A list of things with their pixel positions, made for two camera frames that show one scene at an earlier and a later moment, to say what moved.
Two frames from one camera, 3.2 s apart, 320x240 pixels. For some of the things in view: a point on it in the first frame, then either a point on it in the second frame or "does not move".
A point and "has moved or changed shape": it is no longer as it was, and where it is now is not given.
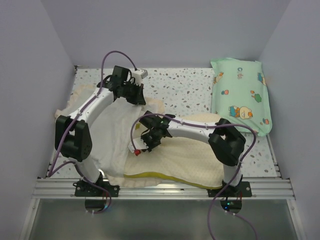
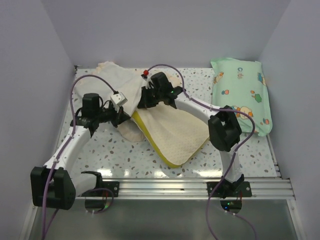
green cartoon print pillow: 239,94 does not move
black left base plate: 83,189 does not move
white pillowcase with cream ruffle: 111,127 has moved or changed shape
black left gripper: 139,98 to 119,117
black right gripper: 143,138 to 145,102
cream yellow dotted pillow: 181,159 has moved or changed shape
